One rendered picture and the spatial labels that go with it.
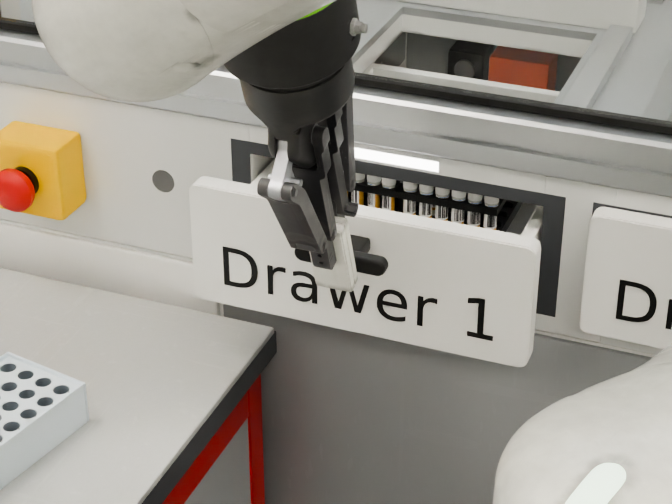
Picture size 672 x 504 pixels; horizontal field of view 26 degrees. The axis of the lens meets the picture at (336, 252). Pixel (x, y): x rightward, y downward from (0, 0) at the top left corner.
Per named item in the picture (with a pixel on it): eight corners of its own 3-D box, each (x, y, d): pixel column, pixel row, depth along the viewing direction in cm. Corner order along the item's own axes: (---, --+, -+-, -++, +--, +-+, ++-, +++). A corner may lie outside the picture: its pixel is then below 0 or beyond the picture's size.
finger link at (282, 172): (312, 102, 96) (282, 157, 93) (321, 159, 100) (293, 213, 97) (278, 97, 97) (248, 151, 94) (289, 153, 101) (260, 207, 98)
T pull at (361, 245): (384, 279, 111) (384, 263, 110) (293, 260, 113) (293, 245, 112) (399, 256, 114) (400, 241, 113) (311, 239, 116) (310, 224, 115)
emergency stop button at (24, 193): (29, 219, 128) (24, 178, 126) (-10, 211, 129) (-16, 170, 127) (47, 203, 130) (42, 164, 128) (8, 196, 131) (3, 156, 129)
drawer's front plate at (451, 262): (526, 370, 114) (536, 248, 109) (194, 298, 123) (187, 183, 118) (532, 358, 116) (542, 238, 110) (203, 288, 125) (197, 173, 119)
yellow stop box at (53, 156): (60, 226, 130) (52, 154, 126) (-9, 212, 132) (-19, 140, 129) (89, 201, 134) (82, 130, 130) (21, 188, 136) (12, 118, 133)
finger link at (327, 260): (328, 214, 105) (314, 245, 103) (337, 260, 109) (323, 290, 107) (309, 211, 105) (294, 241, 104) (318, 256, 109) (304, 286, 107)
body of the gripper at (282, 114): (262, -2, 98) (283, 99, 105) (213, 82, 93) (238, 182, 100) (367, 12, 95) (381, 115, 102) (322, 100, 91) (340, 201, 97)
